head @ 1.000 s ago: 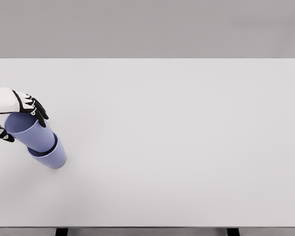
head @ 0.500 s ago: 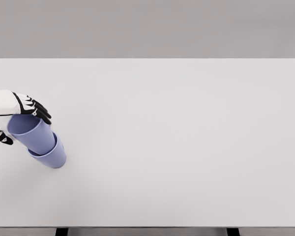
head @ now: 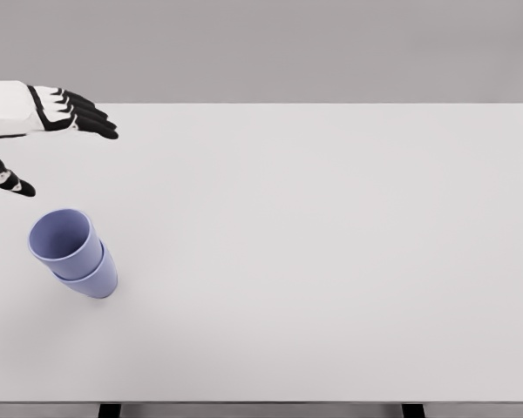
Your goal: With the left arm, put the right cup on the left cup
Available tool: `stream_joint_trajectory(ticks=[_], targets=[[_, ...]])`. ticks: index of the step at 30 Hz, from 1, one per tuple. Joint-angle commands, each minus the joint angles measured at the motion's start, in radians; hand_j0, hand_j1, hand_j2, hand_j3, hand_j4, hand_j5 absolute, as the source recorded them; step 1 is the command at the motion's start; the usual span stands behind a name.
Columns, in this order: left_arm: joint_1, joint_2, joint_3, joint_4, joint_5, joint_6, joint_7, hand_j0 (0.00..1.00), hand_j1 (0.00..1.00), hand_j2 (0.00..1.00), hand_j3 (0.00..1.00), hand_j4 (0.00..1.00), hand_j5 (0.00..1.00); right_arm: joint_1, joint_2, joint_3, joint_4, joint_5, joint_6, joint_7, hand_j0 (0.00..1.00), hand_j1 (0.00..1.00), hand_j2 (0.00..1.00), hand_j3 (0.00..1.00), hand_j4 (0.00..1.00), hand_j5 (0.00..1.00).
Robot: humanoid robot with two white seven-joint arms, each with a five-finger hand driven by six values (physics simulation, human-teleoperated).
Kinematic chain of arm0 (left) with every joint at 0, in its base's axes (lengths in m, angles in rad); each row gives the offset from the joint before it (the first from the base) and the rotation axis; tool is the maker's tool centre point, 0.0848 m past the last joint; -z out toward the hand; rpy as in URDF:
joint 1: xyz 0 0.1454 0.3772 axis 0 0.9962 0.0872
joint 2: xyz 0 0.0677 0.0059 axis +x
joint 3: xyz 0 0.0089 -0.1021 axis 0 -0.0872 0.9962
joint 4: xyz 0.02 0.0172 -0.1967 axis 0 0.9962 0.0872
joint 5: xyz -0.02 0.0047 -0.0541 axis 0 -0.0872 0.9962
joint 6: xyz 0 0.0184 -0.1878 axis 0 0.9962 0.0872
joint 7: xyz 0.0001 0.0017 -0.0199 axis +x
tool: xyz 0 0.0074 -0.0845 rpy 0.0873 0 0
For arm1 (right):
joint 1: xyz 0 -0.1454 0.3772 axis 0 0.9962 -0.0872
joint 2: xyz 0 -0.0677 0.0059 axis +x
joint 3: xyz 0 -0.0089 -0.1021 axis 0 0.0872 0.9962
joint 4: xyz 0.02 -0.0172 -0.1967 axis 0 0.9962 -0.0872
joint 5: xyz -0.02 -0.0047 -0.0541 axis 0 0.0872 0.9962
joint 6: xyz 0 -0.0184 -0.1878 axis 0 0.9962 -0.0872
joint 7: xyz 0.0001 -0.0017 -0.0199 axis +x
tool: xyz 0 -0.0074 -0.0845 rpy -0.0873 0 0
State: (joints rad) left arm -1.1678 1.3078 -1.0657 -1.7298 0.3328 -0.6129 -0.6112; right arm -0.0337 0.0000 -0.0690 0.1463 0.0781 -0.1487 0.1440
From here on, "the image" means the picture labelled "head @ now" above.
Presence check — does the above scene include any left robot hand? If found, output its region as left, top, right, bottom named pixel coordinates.
left=0, top=79, right=119, bottom=199

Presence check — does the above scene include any lavender plastic cup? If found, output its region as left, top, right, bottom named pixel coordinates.
left=51, top=239, right=119, bottom=301
left=27, top=208, right=105, bottom=278

